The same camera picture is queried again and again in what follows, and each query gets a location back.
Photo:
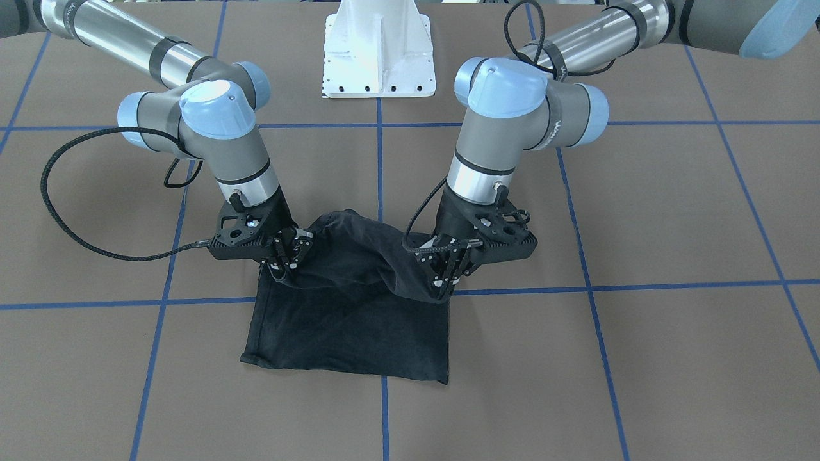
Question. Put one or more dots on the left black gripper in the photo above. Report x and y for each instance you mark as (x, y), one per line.
(451, 219)

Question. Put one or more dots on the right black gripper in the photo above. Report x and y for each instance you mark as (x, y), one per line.
(279, 219)

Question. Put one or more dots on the black printed t-shirt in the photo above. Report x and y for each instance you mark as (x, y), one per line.
(358, 304)

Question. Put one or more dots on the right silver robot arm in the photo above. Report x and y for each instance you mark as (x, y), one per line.
(207, 113)

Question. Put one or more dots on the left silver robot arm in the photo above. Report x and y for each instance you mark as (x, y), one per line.
(522, 102)

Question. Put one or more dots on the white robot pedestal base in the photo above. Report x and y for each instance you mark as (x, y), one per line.
(378, 49)

